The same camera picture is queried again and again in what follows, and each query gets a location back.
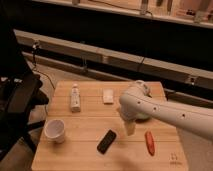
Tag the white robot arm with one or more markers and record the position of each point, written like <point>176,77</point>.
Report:
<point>136,101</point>

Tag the white tube bottle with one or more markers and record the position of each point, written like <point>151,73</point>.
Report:
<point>75,99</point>

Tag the green bowl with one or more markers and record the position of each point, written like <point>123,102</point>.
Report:
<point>142,117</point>

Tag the white small block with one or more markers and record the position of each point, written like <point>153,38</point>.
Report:
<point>108,96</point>

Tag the black eraser block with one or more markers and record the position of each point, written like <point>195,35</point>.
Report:
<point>106,141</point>

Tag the orange carrot toy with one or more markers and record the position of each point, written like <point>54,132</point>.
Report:
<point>150,143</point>

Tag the white paper cup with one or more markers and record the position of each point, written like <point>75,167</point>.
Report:
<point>54,130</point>

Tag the black office chair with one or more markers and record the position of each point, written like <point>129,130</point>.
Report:
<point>19,94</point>

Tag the cream pusher end tool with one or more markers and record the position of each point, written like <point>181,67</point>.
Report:
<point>129,127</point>

